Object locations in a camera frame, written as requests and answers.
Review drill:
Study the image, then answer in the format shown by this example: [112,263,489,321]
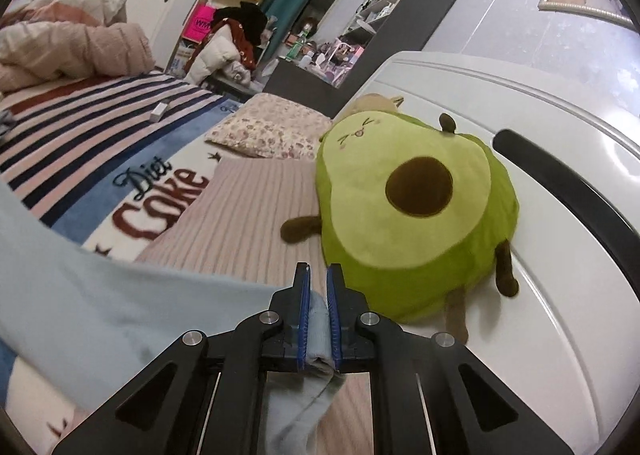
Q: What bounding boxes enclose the pink and grey comforter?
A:
[0,0,156,94]

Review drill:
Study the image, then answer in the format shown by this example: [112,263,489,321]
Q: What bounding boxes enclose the black garment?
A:
[212,2,271,48]

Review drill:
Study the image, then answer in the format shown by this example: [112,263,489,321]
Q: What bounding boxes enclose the pink sign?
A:
[181,4,216,42]

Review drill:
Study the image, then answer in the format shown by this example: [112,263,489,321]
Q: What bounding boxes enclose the dark cluttered shelf unit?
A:
[263,0,474,120]

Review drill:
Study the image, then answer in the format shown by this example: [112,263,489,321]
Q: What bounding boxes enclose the pink ribbed bedspread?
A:
[134,157,328,292]

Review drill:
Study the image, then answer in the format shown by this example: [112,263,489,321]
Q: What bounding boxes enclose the white puffer jacket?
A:
[192,27,257,86]

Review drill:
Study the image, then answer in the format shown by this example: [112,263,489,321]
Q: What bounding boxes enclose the striped printed blanket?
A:
[0,72,248,442]

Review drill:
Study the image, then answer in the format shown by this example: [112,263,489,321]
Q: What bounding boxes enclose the white headboard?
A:
[334,51,640,455]

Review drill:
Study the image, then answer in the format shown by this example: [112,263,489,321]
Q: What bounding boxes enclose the light blue pants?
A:
[0,182,351,455]

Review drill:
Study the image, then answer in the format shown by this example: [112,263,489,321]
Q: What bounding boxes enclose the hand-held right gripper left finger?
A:
[50,262,313,455]

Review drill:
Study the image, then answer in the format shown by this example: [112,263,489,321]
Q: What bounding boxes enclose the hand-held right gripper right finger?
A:
[326,264,575,455]

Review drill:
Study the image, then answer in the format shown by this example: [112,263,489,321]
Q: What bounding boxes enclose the floral pillow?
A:
[205,93,334,162]

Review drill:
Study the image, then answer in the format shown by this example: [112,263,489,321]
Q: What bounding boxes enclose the green avocado plush toy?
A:
[280,107,522,344]

